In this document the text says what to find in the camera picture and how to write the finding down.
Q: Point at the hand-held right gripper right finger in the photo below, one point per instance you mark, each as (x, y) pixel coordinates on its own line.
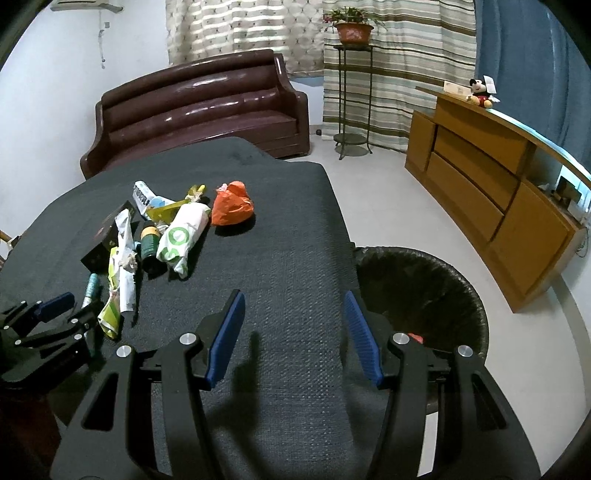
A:
(364, 337)

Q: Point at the red plastic bag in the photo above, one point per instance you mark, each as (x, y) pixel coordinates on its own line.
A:
(415, 338)

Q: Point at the orange plastic bag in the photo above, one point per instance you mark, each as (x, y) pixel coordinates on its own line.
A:
(233, 205)

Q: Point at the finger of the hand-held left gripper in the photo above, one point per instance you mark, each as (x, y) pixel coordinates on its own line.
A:
(83, 323)
(57, 304)

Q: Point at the brown leather sofa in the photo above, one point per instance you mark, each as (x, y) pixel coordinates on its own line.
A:
(194, 115)

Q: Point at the metal plant stand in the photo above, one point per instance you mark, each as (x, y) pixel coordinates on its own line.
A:
(352, 138)

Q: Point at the white router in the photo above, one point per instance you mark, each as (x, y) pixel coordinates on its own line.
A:
(581, 207)

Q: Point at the white green wrapper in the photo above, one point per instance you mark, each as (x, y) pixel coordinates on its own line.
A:
(124, 281)

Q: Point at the beige patterned curtain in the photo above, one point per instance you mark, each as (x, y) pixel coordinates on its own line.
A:
(231, 27)

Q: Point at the black lined waste bin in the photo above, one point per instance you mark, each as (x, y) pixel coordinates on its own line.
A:
(415, 295)

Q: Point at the mouse plush toy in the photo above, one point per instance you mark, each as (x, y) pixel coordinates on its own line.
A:
(482, 97)

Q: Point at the striped curtain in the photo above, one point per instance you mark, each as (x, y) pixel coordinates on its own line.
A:
(406, 60)

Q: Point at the teal tube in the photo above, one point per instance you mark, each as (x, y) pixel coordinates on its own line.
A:
(92, 288)

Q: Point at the yellow wrapper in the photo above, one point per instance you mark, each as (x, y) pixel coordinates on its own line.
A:
(166, 211)

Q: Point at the white green-print plastic bag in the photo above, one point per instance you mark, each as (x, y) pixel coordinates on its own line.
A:
(180, 237)

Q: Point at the white air conditioner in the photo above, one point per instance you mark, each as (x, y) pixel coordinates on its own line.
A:
(87, 4)

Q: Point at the black cardboard box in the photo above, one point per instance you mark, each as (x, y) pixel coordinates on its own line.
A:
(104, 233)

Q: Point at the blue curtain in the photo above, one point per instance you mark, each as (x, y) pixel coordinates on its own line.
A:
(521, 55)

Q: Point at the dark green bottle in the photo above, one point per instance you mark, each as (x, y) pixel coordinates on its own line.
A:
(150, 249)

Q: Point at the potted plant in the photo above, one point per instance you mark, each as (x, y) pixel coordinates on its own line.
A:
(354, 32)

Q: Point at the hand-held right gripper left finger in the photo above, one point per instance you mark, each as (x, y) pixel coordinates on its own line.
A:
(226, 337)

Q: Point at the small dark box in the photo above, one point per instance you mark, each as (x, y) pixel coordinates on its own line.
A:
(565, 187)

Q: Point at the dark grey tablecloth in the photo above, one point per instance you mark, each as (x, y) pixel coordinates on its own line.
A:
(277, 258)

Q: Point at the wooden cabinet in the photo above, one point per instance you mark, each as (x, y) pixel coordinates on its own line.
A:
(531, 230)

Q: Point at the white blue printed wrapper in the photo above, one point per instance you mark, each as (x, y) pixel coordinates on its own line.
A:
(145, 197)

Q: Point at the flat white box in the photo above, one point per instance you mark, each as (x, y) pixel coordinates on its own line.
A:
(457, 88)

